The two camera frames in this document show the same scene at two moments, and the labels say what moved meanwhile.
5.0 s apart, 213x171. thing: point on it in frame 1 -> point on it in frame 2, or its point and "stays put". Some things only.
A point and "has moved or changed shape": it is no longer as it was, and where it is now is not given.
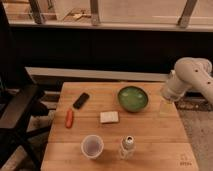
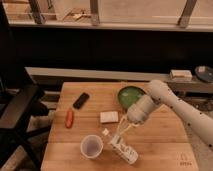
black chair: (22, 102) stays put
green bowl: (132, 99) stays put
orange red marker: (69, 119) stays put
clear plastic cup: (92, 146) stays put
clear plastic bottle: (127, 147) has moved or changed shape
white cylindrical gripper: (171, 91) -> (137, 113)
